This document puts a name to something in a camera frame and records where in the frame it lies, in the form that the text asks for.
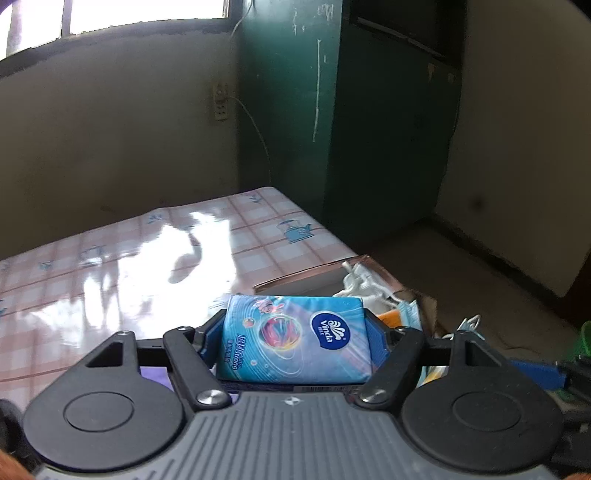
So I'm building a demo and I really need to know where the white power cable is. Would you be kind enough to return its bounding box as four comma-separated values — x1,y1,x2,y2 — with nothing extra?
227,0,271,190

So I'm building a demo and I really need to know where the blue Vinda tissue pack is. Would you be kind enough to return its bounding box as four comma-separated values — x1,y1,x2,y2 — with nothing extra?
215,295,373,385

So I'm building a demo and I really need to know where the green door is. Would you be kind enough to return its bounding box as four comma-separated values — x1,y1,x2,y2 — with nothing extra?
231,1,468,248

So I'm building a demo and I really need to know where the brown cardboard box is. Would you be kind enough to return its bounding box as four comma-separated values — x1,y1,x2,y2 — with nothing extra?
253,255,444,336

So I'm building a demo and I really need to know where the dark framed window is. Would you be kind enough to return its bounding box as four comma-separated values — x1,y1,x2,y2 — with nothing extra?
1,0,249,78

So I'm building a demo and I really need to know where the pink plaid teapot tablecloth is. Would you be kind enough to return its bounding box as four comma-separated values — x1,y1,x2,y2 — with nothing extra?
1,187,353,408

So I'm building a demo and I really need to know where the purple facial tissue pack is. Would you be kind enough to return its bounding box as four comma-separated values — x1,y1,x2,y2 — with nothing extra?
140,366,239,411

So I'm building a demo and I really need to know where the white cloth in box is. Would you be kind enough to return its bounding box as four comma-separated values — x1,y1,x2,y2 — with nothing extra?
335,261,401,315

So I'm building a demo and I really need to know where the beige wall power outlet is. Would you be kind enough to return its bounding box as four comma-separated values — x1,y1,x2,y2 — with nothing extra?
212,82,228,121

